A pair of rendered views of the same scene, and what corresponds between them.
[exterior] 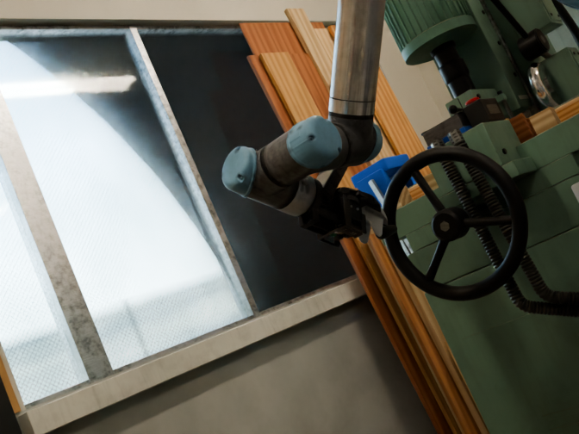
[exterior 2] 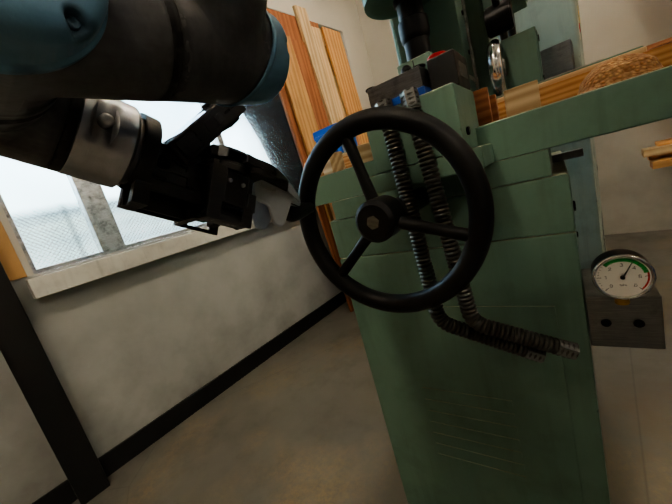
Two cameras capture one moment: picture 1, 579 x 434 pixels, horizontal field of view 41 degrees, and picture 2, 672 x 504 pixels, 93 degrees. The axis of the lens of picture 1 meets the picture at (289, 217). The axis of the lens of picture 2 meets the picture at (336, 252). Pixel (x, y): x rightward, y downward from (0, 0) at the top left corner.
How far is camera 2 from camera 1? 1.01 m
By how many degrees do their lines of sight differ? 19
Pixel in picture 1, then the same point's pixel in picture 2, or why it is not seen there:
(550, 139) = (526, 126)
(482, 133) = (447, 99)
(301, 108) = (293, 79)
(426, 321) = not seen: hidden behind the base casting
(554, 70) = (511, 52)
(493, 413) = (380, 369)
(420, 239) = (344, 210)
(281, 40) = (287, 27)
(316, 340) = (281, 232)
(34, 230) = not seen: hidden behind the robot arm
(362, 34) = not seen: outside the picture
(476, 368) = (374, 333)
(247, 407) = (228, 272)
